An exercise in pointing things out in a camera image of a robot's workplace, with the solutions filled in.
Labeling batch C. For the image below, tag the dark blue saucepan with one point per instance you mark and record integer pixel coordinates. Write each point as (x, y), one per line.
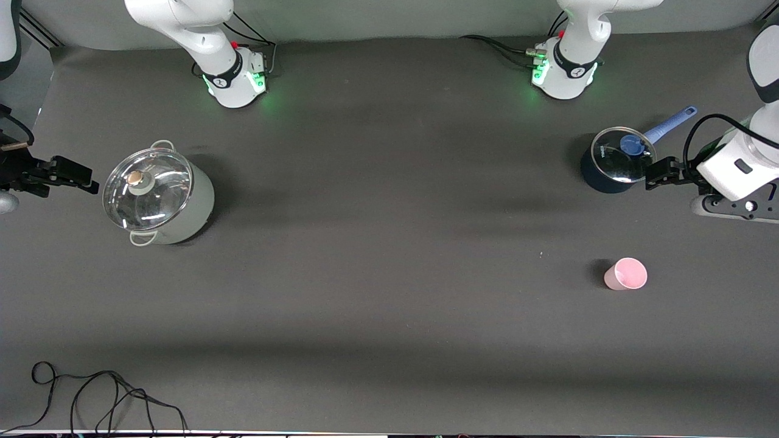
(599, 182)

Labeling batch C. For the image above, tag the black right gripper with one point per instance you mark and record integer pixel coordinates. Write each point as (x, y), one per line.
(17, 170)

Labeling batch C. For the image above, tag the glass pot lid grey knob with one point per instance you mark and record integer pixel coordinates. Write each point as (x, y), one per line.
(158, 194)

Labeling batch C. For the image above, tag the grey-green cooking pot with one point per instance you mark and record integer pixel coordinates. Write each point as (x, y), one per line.
(195, 207)

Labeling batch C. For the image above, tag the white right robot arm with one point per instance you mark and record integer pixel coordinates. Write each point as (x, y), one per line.
(201, 30)

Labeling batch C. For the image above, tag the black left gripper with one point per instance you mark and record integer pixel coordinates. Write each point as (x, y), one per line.
(686, 173)

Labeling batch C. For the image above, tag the pink plastic cup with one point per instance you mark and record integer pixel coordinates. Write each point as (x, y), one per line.
(627, 275)

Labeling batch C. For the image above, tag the glass saucepan lid blue knob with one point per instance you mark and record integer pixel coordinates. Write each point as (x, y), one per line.
(614, 161)

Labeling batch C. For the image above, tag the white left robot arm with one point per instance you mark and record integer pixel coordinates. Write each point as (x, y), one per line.
(572, 67)

